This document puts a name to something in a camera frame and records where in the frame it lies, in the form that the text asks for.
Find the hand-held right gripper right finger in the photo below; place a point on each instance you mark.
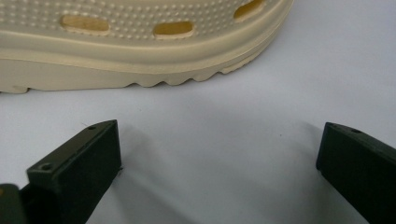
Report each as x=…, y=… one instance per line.
x=361, y=168

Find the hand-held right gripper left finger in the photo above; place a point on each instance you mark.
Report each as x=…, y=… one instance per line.
x=74, y=174

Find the beige clog shoe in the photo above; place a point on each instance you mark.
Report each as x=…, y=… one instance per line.
x=124, y=56

